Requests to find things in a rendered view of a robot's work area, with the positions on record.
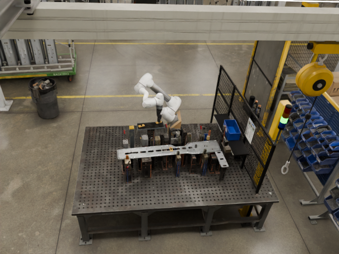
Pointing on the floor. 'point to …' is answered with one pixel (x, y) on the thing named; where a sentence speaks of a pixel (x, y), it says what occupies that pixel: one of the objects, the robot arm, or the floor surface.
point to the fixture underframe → (143, 231)
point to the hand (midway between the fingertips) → (159, 119)
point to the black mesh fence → (241, 127)
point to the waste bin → (44, 96)
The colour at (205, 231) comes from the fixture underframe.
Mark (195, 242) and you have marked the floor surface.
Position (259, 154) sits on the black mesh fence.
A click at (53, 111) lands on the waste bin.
